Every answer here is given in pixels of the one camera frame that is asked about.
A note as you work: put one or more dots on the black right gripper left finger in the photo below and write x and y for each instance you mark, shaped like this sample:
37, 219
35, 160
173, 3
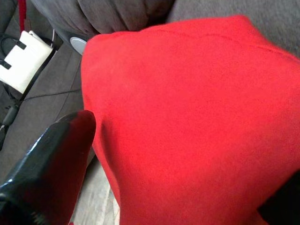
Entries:
47, 168

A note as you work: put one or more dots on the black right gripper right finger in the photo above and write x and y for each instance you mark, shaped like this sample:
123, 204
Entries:
286, 206

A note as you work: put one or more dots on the red pillow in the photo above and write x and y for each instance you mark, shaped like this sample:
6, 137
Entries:
187, 117

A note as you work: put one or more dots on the dark brown fabric sofa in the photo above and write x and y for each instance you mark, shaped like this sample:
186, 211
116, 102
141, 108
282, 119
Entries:
47, 93

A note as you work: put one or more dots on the dark brown two-seat sofa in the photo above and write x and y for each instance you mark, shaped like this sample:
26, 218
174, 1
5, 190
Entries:
257, 18

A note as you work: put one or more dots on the white rectangular box device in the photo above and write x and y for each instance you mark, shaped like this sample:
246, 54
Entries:
21, 63

